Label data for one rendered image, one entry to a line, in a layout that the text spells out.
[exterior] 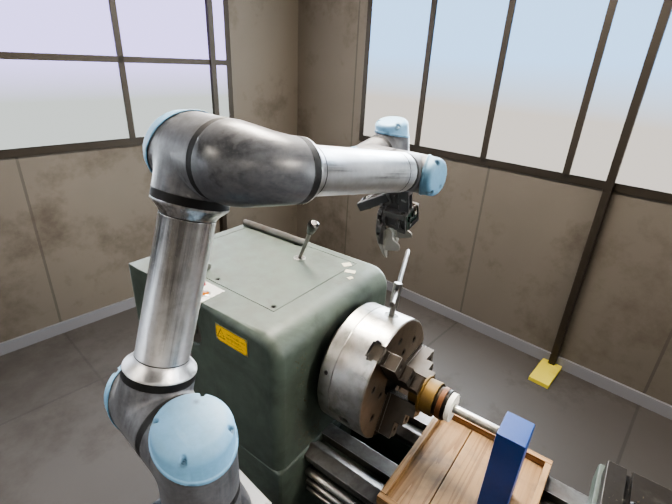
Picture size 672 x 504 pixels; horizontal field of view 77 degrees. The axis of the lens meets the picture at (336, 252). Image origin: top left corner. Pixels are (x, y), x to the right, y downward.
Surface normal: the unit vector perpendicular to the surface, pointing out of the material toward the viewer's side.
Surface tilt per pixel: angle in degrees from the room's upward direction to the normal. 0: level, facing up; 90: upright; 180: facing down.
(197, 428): 7
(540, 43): 90
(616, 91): 90
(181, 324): 88
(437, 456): 0
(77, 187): 90
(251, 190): 109
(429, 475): 0
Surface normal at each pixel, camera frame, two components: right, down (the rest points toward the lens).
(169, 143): -0.61, -0.10
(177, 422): 0.14, -0.86
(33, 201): 0.73, 0.32
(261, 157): 0.29, -0.01
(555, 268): -0.68, 0.28
